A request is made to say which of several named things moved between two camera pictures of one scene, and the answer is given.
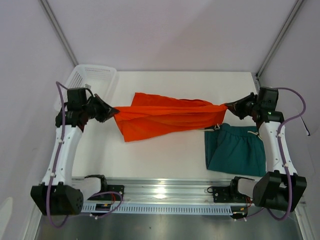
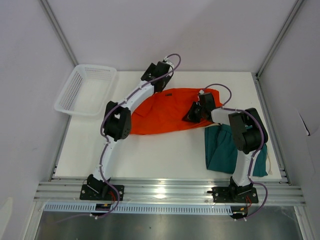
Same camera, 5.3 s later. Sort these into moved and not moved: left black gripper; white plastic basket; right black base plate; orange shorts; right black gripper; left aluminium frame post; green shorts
Moved: right black gripper; orange shorts; left black gripper
Not moved: left aluminium frame post; right black base plate; green shorts; white plastic basket
